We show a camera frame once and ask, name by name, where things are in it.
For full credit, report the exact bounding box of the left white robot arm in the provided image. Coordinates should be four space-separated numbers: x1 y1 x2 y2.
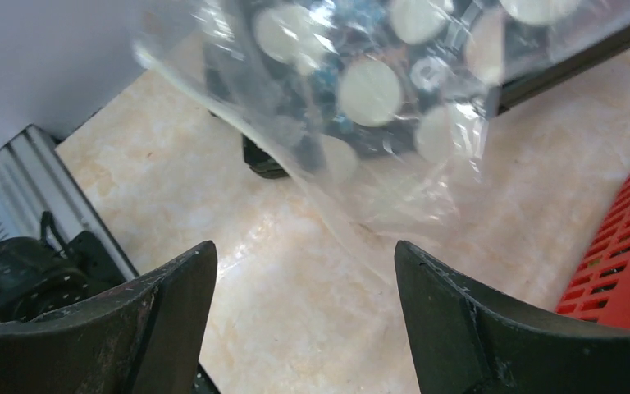
0 211 139 323

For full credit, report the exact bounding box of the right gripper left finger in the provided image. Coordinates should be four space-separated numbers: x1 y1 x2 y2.
0 241 217 393

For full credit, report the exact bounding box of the red plastic basket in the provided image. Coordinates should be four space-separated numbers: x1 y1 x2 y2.
555 175 630 329

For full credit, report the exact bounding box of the clear zip top bag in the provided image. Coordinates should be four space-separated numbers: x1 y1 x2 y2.
130 1 630 281

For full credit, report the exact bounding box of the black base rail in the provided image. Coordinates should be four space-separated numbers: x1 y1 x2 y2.
0 125 139 284

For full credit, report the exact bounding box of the black poker chip case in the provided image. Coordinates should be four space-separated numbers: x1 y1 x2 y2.
203 1 630 172

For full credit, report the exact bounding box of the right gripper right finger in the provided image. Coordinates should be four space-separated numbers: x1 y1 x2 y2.
394 241 630 393

